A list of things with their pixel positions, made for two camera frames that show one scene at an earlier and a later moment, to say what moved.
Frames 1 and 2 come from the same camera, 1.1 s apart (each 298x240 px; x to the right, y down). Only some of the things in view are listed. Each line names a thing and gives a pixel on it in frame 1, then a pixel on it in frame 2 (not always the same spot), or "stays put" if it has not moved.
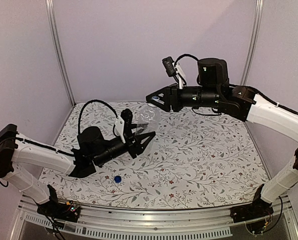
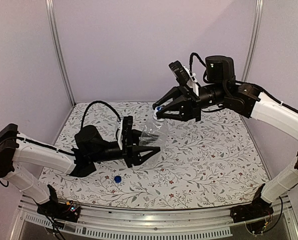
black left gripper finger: x=144 y=143 → x=154 y=150
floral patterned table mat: x=198 y=160 stays put
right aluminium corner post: x=254 y=41 stays put
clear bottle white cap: x=149 y=115 → x=154 y=133
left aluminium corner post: x=49 y=8 stays put
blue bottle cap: x=117 y=179 stays put
